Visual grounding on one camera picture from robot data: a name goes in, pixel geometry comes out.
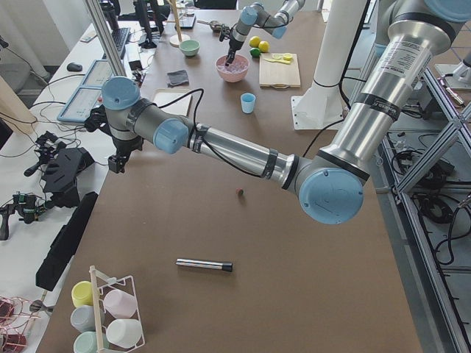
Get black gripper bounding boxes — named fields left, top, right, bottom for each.
left=219, top=24, right=245, bottom=66
left=84, top=104, right=144, bottom=174

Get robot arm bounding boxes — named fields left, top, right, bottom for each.
left=219, top=0, right=305, bottom=66
left=102, top=1, right=470, bottom=224

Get steel ice scoop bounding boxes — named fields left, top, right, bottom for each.
left=196, top=20, right=230, bottom=34

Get blue cup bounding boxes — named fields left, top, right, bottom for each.
left=240, top=93, right=256, bottom=114

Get wooden cup tree stand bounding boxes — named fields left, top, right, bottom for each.
left=165, top=0, right=191, bottom=48

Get yellow cup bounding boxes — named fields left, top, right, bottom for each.
left=71, top=281, right=93, bottom=307

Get pink cup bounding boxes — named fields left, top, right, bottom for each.
left=103, top=289, right=138, bottom=318

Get grey cup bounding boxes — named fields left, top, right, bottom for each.
left=70, top=305, right=96, bottom=332

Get white cup rack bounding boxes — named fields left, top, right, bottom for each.
left=89, top=265, right=146, bottom=352

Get white cup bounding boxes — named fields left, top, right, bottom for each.
left=106, top=318, right=143, bottom=349

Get mint cup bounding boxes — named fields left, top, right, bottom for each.
left=73, top=331, right=98, bottom=353

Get pink bowl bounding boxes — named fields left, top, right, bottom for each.
left=216, top=54, right=249, bottom=82

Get green lime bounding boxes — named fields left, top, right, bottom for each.
left=249, top=48, right=261, bottom=57

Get yellow lemon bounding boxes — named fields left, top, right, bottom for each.
left=249, top=36, right=261, bottom=48
left=258, top=40, right=270, bottom=53

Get mint green bowl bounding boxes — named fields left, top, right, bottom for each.
left=179, top=40, right=200, bottom=57

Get wooden cutting board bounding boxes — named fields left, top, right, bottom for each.
left=259, top=53, right=301, bottom=88

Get lemon slices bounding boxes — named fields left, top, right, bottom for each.
left=263, top=53, right=293, bottom=65

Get grey folded cloth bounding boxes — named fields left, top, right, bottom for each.
left=166, top=70, right=189, bottom=87

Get teach pendant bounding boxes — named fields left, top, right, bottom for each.
left=82, top=60, right=113, bottom=88
left=57, top=87, right=102, bottom=124

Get white rabbit tray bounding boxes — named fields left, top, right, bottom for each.
left=151, top=88, right=192, bottom=118

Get long black box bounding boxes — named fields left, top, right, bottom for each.
left=35, top=192, right=98, bottom=291

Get black computer mouse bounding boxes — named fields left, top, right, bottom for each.
left=66, top=63, right=82, bottom=72

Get black keyboard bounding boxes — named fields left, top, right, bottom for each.
left=111, top=27, right=130, bottom=59

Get steel muddler black tip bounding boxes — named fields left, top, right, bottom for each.
left=175, top=258, right=233, bottom=272

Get steel jigger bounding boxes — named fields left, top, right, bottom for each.
left=29, top=299, right=54, bottom=316

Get copper wire bottle rack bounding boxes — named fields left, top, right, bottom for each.
left=1, top=296, right=39, bottom=353

